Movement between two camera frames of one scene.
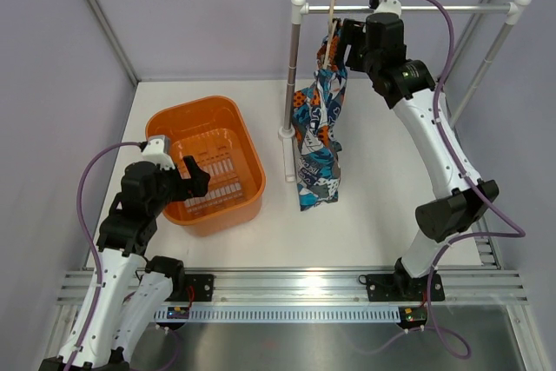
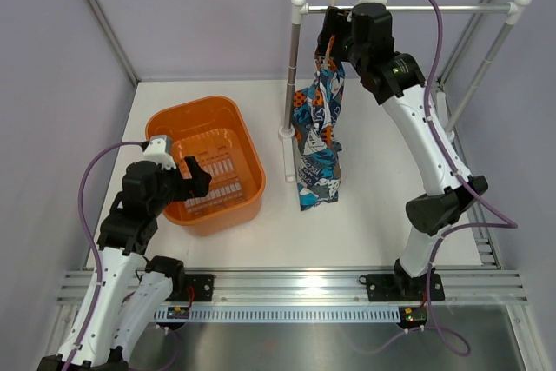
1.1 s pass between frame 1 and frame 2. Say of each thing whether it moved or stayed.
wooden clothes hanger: stayed
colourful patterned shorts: stayed
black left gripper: stayed
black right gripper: moved
